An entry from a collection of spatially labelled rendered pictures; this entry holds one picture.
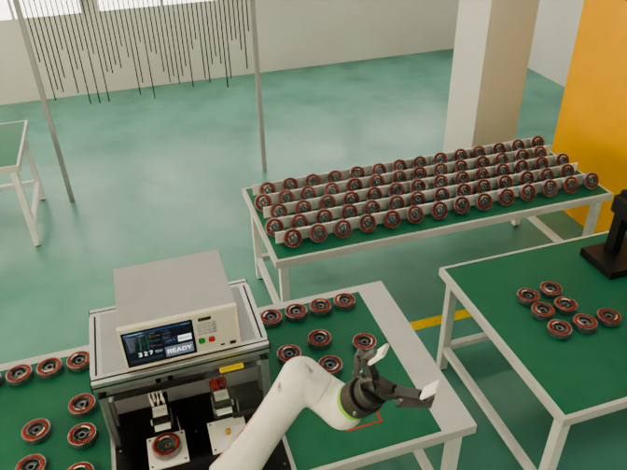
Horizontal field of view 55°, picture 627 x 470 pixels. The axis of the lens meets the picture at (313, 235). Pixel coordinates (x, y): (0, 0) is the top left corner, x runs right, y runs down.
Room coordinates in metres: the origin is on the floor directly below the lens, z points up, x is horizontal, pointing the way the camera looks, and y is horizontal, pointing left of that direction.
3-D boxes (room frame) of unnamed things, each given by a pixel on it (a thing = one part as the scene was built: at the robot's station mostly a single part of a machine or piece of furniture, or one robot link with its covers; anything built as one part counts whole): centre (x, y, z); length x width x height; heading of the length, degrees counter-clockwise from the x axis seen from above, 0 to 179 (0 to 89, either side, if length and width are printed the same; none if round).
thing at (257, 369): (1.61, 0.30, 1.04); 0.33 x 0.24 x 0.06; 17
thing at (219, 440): (1.58, 0.36, 0.78); 0.15 x 0.15 x 0.01; 17
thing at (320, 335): (2.12, -0.02, 0.77); 0.11 x 0.11 x 0.04
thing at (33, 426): (1.63, 1.15, 0.77); 0.11 x 0.11 x 0.04
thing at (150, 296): (1.86, 0.56, 1.22); 0.44 x 0.39 x 0.20; 107
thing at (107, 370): (1.86, 0.57, 1.09); 0.68 x 0.44 x 0.05; 107
